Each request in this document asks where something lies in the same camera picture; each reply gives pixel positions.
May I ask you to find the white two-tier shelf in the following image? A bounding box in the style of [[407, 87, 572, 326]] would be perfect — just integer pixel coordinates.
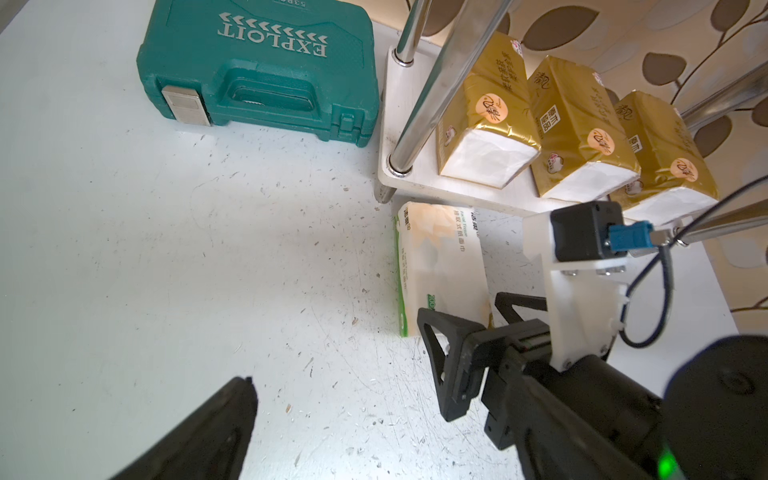
[[375, 1, 767, 216]]

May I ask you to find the white tissue pack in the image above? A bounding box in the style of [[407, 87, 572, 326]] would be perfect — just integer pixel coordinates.
[[394, 201, 493, 338]]

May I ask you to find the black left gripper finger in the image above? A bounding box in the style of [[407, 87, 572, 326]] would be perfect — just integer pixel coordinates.
[[114, 377, 258, 479]]

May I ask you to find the gold tissue pack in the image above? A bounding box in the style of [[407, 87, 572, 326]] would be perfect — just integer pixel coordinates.
[[436, 32, 542, 189], [610, 91, 720, 225], [528, 56, 641, 202]]

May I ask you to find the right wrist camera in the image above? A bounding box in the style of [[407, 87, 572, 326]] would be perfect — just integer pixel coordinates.
[[523, 201, 654, 372]]

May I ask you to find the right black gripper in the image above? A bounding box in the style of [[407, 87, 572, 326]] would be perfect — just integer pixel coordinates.
[[417, 292, 650, 479]]

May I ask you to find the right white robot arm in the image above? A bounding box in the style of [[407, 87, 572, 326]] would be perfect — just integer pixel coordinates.
[[417, 292, 767, 479]]

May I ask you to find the green plastic tool case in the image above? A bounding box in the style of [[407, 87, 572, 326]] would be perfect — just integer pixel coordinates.
[[136, 1, 380, 148]]

